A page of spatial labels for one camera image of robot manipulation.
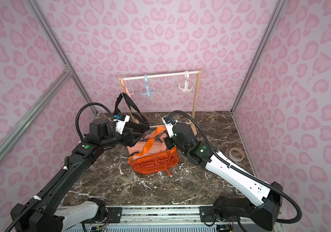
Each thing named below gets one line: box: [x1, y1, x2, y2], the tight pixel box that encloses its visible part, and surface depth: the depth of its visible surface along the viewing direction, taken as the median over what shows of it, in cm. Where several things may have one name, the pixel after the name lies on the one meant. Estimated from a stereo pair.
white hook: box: [178, 70, 194, 93], surface depth 85 cm
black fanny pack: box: [113, 92, 150, 134], surface depth 90 cm
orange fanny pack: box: [128, 126, 180, 178], surface depth 86 cm
